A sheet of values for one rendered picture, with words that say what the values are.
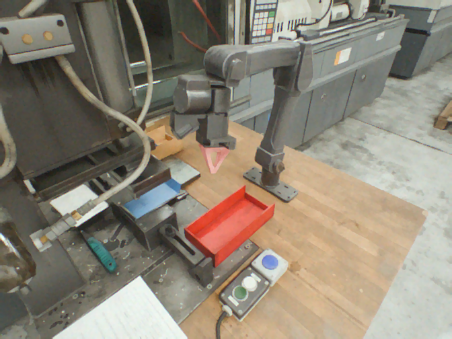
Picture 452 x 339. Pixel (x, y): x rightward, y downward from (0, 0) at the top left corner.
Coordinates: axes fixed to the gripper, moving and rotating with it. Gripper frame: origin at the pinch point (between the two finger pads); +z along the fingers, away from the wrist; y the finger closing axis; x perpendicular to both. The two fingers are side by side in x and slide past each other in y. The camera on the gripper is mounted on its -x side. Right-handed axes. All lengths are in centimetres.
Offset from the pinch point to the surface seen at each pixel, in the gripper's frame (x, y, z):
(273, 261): 11.3, 14.6, 19.7
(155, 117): 2, -79, 3
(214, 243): 1.7, 0.7, 21.7
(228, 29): 41, -84, -41
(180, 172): 0.9, -30.3, 12.8
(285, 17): 113, -137, -61
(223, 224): 6.3, -4.0, 19.7
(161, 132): 0, -55, 4
